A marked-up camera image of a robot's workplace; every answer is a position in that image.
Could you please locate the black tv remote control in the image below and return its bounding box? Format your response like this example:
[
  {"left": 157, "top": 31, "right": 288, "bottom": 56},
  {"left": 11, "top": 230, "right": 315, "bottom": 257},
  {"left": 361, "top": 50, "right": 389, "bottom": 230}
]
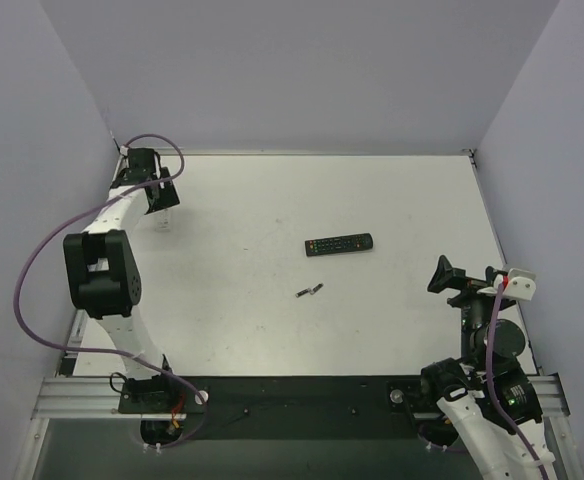
[{"left": 304, "top": 233, "right": 374, "bottom": 258}]

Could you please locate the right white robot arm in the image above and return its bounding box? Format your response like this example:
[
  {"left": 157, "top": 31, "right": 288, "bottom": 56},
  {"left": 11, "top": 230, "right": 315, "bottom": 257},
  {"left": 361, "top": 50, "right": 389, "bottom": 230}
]
[{"left": 418, "top": 256, "right": 556, "bottom": 479}]

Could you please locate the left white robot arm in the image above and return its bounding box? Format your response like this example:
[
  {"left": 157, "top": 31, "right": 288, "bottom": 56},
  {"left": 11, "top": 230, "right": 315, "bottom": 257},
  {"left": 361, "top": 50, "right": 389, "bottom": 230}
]
[{"left": 63, "top": 148, "right": 186, "bottom": 413}]

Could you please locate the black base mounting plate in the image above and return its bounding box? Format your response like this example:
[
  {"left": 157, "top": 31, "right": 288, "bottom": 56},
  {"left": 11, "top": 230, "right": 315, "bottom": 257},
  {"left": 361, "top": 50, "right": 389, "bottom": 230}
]
[{"left": 116, "top": 374, "right": 473, "bottom": 441}]

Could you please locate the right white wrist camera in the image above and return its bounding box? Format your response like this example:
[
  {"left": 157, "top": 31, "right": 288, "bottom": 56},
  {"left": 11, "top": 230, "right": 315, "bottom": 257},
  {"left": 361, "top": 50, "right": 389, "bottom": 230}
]
[{"left": 492, "top": 268, "right": 537, "bottom": 301}]

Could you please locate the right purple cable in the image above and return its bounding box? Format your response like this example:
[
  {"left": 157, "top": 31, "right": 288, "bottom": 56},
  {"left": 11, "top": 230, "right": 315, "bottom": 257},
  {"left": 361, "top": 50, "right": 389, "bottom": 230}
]
[{"left": 441, "top": 279, "right": 553, "bottom": 480}]

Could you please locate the aluminium front rail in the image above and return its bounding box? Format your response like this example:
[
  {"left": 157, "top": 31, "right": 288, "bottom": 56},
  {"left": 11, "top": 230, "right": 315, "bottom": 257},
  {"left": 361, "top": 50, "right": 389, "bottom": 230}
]
[{"left": 31, "top": 375, "right": 570, "bottom": 420}]

